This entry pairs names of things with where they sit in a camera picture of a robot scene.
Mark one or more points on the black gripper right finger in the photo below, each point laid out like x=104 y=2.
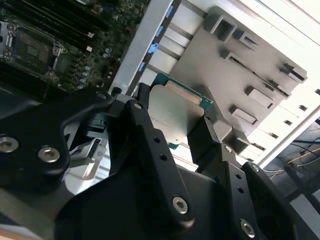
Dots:
x=235 y=190

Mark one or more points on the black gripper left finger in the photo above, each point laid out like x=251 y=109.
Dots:
x=155 y=150

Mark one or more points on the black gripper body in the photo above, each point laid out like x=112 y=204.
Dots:
x=112 y=212

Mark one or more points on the silver CPU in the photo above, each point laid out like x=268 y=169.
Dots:
x=172 y=112

